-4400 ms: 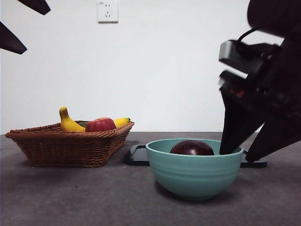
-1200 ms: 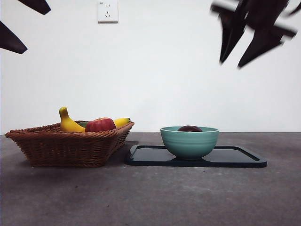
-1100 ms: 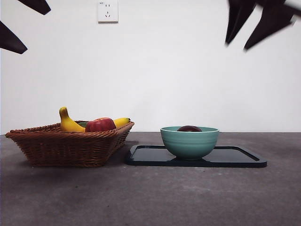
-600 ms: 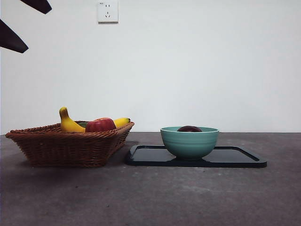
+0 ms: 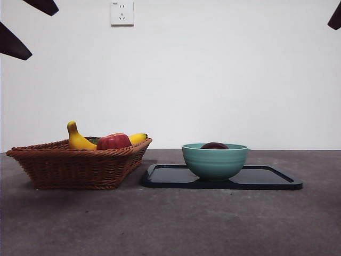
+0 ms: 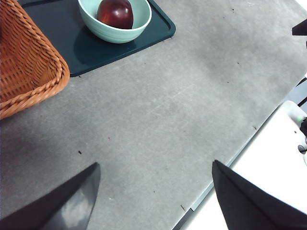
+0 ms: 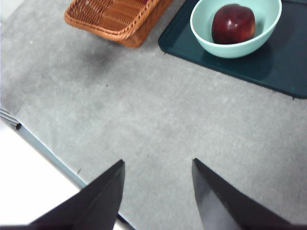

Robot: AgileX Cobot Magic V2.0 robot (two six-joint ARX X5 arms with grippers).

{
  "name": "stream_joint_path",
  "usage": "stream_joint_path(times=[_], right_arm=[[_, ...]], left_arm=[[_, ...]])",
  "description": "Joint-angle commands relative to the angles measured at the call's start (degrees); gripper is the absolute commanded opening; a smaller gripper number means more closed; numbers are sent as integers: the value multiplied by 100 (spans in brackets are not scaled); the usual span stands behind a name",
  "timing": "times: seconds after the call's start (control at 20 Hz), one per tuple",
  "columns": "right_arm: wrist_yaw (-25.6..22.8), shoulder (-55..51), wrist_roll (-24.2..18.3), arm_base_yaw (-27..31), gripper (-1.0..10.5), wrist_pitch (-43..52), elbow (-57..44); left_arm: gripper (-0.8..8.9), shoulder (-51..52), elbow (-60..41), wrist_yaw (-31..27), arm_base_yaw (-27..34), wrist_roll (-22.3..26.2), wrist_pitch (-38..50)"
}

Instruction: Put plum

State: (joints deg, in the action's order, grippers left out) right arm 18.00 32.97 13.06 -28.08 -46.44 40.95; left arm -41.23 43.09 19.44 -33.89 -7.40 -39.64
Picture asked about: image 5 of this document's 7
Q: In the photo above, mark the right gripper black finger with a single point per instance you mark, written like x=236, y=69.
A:
x=336, y=21

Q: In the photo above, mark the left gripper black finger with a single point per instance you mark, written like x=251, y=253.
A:
x=45, y=6
x=12, y=44

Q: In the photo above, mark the dark purple plum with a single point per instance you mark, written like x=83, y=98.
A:
x=214, y=146

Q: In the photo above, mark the teal ceramic bowl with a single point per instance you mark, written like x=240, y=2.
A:
x=215, y=165

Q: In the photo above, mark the yellow banana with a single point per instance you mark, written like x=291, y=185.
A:
x=77, y=141

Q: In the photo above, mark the green avocado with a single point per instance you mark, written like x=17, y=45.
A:
x=93, y=139

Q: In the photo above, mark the brown wicker basket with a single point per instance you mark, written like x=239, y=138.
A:
x=77, y=168

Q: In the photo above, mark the red apple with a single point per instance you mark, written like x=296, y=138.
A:
x=113, y=141

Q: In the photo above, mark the dark rectangular tray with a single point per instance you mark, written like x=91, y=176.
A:
x=170, y=178

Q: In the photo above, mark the white wall socket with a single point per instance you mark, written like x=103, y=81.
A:
x=122, y=12

